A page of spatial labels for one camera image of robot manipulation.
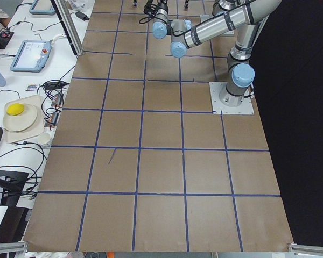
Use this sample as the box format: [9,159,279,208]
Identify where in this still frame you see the white paper cup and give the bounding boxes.
[37,133,53,148]

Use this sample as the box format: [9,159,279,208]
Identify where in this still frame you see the black power adapter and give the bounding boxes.
[75,11,89,21]

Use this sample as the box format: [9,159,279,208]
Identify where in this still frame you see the beige plate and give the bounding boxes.
[3,104,37,132]

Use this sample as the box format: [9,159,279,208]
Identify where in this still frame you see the yellow lemon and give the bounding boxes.
[6,103,24,116]

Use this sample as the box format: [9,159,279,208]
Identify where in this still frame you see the blue teach pendant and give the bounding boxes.
[29,0,55,15]
[10,40,52,73]

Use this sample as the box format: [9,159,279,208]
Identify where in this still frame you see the beige tray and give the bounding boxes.
[3,95,45,143]

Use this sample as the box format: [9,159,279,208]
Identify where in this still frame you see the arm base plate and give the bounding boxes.
[200,14,235,37]
[209,82,255,115]

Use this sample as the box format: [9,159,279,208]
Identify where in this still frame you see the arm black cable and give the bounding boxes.
[139,15,158,25]

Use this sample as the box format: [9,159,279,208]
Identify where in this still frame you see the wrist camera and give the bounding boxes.
[143,0,157,17]

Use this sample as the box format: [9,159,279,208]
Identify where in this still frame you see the aluminium frame post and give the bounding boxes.
[50,0,83,56]

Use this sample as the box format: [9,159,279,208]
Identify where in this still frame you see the black camera stand base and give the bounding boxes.
[0,170,29,206]

